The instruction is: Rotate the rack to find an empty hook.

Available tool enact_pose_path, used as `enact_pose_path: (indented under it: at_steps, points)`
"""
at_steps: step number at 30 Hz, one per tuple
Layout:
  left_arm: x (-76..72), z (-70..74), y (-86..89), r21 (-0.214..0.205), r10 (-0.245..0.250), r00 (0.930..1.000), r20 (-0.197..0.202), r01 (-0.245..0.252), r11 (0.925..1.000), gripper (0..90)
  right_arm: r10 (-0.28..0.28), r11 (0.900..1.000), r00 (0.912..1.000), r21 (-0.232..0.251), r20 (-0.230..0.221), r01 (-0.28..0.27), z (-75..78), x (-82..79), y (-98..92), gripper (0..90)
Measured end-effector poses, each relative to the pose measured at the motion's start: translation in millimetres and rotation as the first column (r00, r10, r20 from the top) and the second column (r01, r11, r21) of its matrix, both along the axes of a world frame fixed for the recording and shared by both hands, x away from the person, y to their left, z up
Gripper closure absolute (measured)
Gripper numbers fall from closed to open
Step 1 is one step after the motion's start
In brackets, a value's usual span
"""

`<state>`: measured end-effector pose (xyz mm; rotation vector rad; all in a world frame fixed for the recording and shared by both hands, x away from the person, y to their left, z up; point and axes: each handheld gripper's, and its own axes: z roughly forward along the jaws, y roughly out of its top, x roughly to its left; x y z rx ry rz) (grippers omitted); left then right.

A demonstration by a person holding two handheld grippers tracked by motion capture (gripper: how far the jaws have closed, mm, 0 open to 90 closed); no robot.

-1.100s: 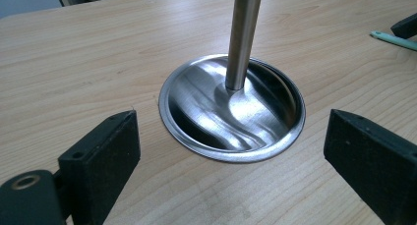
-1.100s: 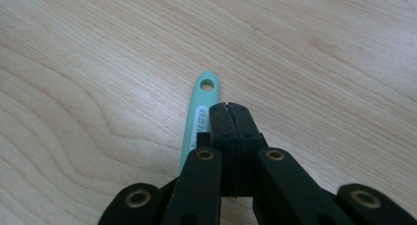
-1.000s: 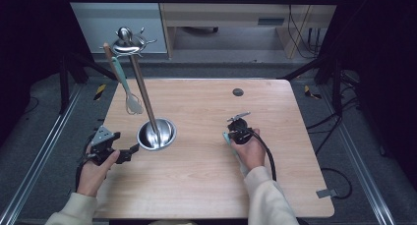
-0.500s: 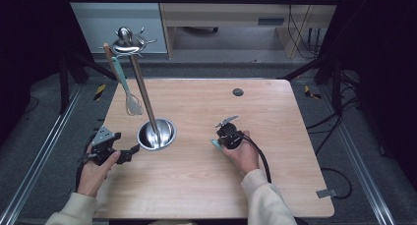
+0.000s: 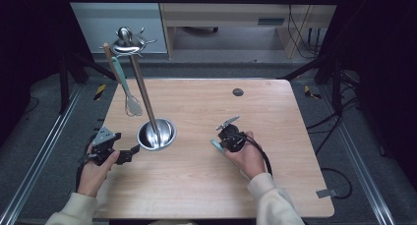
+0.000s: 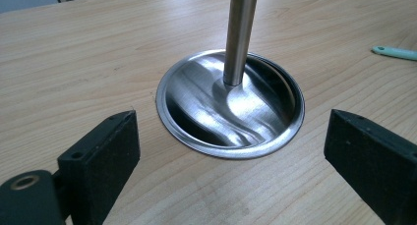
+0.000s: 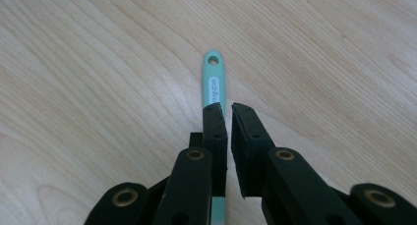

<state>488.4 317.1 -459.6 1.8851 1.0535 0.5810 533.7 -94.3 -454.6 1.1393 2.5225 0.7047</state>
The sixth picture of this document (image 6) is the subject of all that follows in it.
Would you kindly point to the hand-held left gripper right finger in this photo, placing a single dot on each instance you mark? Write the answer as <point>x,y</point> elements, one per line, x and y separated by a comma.
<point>373,159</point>

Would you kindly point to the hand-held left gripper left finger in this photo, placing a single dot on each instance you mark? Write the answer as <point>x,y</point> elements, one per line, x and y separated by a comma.
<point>98,166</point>

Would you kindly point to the steel utensil rack with hooks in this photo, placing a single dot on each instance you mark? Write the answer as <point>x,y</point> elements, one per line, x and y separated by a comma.
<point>239,38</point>

